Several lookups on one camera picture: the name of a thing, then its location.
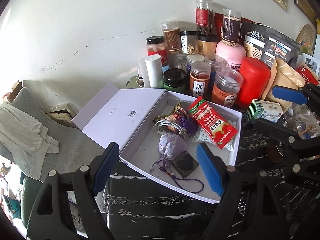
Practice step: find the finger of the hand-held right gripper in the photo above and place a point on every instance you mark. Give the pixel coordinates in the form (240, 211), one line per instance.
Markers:
(288, 94)
(275, 131)

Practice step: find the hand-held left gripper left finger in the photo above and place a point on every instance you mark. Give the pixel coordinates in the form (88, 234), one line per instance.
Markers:
(105, 166)

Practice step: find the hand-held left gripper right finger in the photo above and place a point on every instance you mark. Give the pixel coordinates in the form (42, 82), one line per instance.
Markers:
(210, 171)

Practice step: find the black square heart case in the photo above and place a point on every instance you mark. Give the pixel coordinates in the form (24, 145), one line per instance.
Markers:
(186, 165)

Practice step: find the white cardboard gift box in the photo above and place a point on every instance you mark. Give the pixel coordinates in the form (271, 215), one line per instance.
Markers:
(115, 120)

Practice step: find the purple tassel charm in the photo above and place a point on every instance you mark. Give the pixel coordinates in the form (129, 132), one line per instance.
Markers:
(186, 130)

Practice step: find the red snack packet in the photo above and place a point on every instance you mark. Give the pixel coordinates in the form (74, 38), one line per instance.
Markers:
(212, 122)

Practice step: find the kraft paper pouch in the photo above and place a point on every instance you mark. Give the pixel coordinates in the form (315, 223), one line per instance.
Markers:
(282, 76)

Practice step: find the glass mug with tea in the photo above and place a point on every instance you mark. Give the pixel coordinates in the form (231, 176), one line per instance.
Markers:
(275, 153)

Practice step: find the clear plastic bag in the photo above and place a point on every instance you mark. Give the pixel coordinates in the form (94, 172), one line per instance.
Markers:
(302, 112)

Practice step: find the green white medicine box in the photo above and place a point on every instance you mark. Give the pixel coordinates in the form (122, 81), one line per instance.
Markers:
(265, 110)

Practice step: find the red goji packet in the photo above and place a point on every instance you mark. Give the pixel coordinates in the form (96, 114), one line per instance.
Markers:
(307, 73)

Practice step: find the white patterned sachet packet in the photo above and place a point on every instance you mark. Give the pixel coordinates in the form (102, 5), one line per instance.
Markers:
(200, 137)

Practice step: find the grey upholstered chair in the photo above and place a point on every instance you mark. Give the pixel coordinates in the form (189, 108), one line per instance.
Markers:
(75, 145)

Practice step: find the red plastic canister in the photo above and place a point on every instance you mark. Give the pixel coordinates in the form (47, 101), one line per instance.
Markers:
(253, 80)

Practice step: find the printed paper leaflet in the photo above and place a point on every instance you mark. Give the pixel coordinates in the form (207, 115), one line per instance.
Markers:
(311, 61)

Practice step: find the black stand-up pouch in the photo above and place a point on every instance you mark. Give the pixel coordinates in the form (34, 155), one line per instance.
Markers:
(271, 45)

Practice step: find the woven straw fan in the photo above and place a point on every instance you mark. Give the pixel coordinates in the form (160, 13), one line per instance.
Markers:
(307, 37)

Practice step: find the clear jar orange label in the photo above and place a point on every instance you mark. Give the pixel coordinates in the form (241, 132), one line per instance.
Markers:
(226, 90)

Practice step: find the gold brocade pouch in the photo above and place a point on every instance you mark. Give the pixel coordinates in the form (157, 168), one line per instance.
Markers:
(176, 113)

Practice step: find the beige slatted panel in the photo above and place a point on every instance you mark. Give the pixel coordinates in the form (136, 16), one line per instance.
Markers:
(61, 113)

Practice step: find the pink plastic bottle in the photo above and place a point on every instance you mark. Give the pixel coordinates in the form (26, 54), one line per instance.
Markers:
(230, 55)

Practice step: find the clear jar blue contents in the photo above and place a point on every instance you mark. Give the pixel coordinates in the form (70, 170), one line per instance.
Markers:
(213, 66)

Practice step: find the tall jar dark red label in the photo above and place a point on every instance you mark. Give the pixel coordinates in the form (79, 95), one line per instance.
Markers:
(231, 28)

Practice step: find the grey garment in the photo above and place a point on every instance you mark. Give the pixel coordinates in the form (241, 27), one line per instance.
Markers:
(22, 135)

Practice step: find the red jar white label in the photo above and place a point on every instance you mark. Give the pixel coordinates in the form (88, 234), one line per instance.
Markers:
(200, 80)

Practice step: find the yellow powder jar black lid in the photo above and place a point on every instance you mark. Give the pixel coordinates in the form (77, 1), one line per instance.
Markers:
(207, 45)

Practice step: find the green jar black lid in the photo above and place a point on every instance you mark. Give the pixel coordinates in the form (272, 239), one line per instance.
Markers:
(175, 80)

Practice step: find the clear jar white lid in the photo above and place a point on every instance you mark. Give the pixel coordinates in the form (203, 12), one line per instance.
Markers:
(195, 61)

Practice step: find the pile of household clutter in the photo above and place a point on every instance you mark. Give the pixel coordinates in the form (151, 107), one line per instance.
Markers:
(10, 195)

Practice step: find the white paper roll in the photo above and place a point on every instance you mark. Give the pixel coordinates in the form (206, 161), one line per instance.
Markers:
(152, 71)

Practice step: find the nut jar black lid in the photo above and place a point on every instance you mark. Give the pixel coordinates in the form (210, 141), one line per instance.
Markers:
(189, 43)

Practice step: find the red label jar black lid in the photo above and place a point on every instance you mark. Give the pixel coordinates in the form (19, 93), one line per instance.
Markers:
(156, 48)

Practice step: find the tall jar brown label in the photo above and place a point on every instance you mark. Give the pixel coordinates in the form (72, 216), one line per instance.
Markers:
(172, 38)

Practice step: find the dark framed wall picture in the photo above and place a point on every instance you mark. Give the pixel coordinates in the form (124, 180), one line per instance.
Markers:
(303, 1)

